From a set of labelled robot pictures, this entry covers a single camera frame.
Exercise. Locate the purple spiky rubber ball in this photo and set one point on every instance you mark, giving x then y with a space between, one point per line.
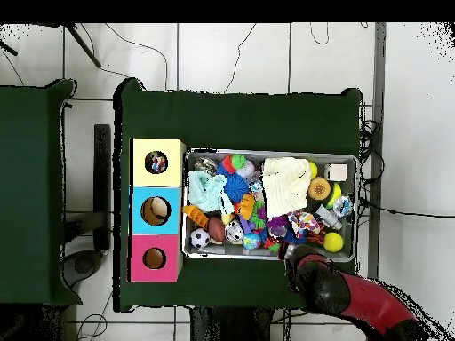
277 223

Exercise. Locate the colourful print cloth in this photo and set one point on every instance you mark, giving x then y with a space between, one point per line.
304 222

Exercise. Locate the wide orange studded block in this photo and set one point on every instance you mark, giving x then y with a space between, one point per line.
247 206

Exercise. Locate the cream yellow cloth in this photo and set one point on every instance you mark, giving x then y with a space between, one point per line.
286 184

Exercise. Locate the brown toy football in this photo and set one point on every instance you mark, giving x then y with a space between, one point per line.
217 230

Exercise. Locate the long orange toy block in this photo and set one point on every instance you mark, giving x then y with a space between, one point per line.
196 216

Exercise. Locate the small colourful patterned cloth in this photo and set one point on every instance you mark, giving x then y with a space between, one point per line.
156 162

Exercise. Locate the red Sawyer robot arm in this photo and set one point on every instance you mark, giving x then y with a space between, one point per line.
373 302

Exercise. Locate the silver mesh bin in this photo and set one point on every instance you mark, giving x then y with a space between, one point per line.
220 250

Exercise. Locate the wooden box with three holes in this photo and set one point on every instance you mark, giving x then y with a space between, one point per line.
156 220

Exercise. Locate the blue spiky rubber ball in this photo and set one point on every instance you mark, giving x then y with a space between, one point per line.
293 239

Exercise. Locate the blue globe ball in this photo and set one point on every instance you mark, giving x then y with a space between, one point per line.
251 241

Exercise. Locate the yellow ball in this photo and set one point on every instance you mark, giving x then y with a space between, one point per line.
333 242
313 169

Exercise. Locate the black and white soccer ball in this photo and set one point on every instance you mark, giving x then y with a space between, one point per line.
200 238

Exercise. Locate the mint green cloth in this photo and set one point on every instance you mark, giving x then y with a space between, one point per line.
206 191

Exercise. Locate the dark green tablecloth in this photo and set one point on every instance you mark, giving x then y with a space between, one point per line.
32 177
249 120

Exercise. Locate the grey round stand base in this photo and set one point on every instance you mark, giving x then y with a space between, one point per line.
83 264

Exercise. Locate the black tripod leg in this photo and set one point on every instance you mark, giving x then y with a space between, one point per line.
83 45
9 49

